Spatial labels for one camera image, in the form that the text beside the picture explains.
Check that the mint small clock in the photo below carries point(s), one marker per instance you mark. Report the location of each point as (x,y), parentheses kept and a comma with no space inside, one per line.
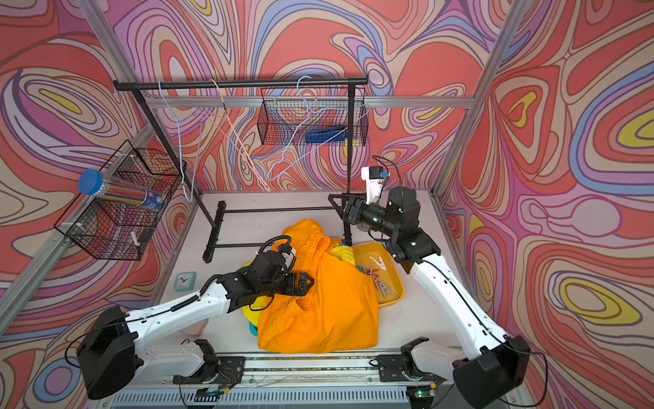
(184,282)

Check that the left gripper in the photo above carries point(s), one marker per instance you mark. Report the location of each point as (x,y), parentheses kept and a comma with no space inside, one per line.
(301,290)

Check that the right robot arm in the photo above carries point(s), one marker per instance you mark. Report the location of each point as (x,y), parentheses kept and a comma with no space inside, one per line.
(489,362)

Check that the pink clothespin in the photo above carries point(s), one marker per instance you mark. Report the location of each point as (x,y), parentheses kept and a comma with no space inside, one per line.
(384,290)

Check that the black wire basket back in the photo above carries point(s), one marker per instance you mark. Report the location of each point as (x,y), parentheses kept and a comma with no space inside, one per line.
(285,115)

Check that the teal plastic basket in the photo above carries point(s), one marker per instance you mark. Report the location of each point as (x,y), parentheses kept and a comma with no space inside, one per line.
(253,329)

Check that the black clothes rack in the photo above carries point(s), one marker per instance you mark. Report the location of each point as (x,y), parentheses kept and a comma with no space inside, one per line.
(137,89)

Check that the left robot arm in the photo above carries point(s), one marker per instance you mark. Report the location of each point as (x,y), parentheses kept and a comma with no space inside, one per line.
(111,353)

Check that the black wire basket left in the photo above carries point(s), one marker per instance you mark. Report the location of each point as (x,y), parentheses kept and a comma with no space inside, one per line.
(111,230)

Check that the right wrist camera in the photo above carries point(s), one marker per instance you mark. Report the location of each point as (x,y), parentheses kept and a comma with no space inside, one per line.
(375,178)

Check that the light blue wire hanger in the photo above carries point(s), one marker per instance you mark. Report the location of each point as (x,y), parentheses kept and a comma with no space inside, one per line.
(195,165)

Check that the white clothespin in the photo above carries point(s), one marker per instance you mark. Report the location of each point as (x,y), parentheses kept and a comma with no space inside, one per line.
(379,262)

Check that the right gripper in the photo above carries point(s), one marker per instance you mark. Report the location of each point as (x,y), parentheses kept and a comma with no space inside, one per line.
(352,204)

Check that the orange shorts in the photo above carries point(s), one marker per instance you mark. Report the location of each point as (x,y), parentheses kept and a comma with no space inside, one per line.
(339,313)

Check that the black wire basket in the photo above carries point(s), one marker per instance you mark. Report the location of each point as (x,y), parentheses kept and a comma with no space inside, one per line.
(285,115)
(111,230)

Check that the blue capped pencil tube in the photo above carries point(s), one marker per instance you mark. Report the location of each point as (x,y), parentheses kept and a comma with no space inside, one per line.
(94,183)

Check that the yellow plastic tray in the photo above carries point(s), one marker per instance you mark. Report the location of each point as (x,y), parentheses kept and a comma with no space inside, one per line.
(390,277)

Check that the blue item in basket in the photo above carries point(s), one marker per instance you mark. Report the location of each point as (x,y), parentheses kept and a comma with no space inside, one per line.
(327,134)

